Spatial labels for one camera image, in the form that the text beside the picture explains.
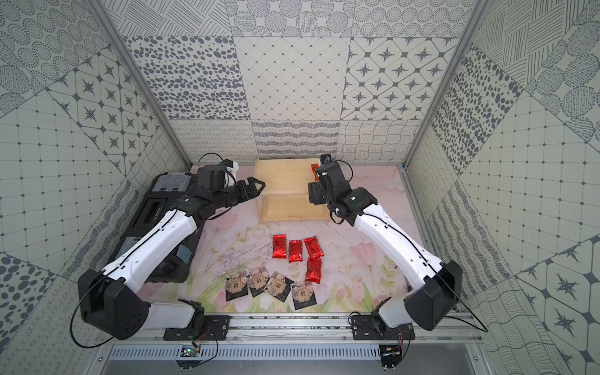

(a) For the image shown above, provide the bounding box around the green circuit board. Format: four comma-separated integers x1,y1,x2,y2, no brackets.
180,346,199,359

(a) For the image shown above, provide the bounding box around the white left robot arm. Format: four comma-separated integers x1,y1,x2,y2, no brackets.
76,163,267,341

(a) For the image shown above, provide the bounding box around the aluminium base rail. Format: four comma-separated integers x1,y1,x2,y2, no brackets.
92,313,488,367

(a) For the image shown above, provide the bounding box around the light wooden shelf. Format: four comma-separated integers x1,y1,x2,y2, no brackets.
254,158,329,223

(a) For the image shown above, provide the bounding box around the brown patterned tea bag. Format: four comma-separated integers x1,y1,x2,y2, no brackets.
292,281,317,310
265,272,294,302
225,273,248,302
248,266,270,298

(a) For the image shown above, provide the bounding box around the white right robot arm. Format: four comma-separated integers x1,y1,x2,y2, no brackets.
309,154,463,331

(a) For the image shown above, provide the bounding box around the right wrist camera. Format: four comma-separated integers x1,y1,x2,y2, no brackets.
320,154,332,165

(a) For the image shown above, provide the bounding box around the red tea bag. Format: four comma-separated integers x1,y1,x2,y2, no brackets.
272,234,288,259
311,163,320,181
288,240,303,263
304,236,324,259
306,258,322,284

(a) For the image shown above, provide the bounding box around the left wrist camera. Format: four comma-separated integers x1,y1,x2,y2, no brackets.
220,159,239,175

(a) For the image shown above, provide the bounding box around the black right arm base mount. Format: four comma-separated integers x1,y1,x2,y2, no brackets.
347,297,416,341

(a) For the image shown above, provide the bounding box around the black plastic toolbox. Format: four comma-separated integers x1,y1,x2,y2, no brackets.
109,172,200,284

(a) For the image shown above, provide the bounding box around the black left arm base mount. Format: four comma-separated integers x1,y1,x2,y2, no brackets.
163,299,232,342

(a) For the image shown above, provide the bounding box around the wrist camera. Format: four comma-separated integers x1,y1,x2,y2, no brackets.
320,154,332,165
220,159,239,175

